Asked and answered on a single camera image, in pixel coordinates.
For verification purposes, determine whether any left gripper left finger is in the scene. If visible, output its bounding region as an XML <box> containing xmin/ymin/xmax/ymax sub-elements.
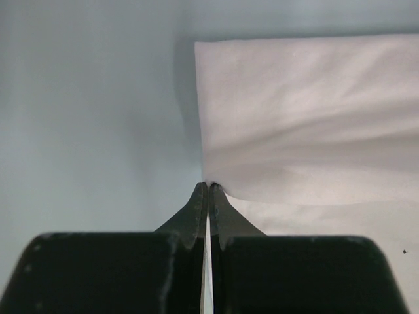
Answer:
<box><xmin>1</xmin><ymin>183</ymin><xmax>208</xmax><ymax>313</ymax></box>

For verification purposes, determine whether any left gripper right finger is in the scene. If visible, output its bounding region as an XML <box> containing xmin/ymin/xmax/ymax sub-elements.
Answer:
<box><xmin>208</xmin><ymin>184</ymin><xmax>408</xmax><ymax>313</ymax></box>

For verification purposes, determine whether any white t shirt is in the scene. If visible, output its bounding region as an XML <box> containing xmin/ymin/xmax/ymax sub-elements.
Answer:
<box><xmin>194</xmin><ymin>35</ymin><xmax>418</xmax><ymax>313</ymax></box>

